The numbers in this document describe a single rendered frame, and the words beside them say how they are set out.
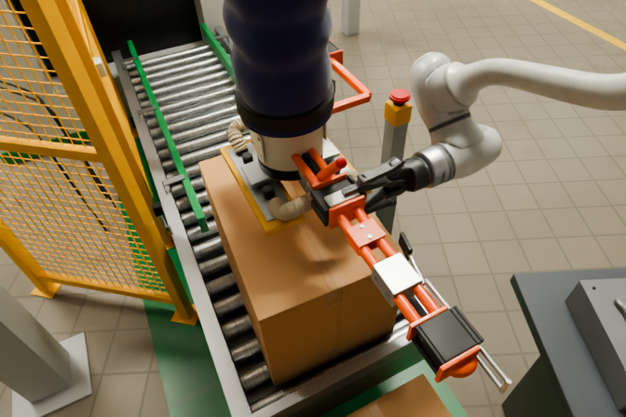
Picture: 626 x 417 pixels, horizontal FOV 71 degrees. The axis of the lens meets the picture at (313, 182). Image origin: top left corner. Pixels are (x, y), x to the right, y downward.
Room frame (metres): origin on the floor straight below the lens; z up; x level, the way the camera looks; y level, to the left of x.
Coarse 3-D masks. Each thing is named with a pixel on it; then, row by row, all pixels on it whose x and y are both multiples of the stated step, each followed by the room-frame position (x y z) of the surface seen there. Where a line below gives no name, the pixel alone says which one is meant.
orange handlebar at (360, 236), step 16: (336, 64) 1.16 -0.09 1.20; (352, 80) 1.07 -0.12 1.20; (368, 96) 0.99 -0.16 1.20; (336, 112) 0.95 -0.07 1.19; (320, 160) 0.74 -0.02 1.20; (304, 176) 0.71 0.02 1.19; (368, 224) 0.54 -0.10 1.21; (352, 240) 0.52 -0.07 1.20; (368, 240) 0.51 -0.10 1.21; (384, 240) 0.51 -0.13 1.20; (368, 256) 0.47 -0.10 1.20; (416, 288) 0.40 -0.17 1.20; (400, 304) 0.37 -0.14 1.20; (432, 304) 0.37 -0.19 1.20; (464, 368) 0.26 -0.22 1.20
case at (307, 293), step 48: (240, 192) 0.90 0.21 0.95; (288, 192) 0.89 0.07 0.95; (240, 240) 0.72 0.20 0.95; (288, 240) 0.71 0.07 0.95; (336, 240) 0.71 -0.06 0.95; (240, 288) 0.72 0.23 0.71; (288, 288) 0.57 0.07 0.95; (336, 288) 0.56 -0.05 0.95; (288, 336) 0.51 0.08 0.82; (336, 336) 0.56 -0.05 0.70; (384, 336) 0.62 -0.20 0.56
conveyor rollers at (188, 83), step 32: (128, 64) 2.40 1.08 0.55; (160, 64) 2.38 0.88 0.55; (192, 64) 2.37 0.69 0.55; (160, 96) 2.10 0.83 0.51; (192, 96) 2.08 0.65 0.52; (224, 96) 2.06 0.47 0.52; (160, 128) 1.75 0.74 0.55; (192, 128) 1.74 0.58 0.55; (224, 128) 1.78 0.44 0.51; (192, 160) 1.53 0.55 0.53; (224, 256) 0.96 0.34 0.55; (224, 288) 0.84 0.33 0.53; (256, 352) 0.60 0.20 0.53; (352, 352) 0.58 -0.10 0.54; (256, 384) 0.50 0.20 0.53; (288, 384) 0.49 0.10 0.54
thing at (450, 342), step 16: (416, 320) 0.34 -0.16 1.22; (432, 320) 0.33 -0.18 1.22; (448, 320) 0.33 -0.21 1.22; (416, 336) 0.32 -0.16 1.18; (432, 336) 0.31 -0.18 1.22; (448, 336) 0.31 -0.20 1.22; (464, 336) 0.31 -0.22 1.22; (432, 352) 0.28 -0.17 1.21; (448, 352) 0.28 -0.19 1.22; (464, 352) 0.28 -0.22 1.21; (432, 368) 0.28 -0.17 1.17; (448, 368) 0.26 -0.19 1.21
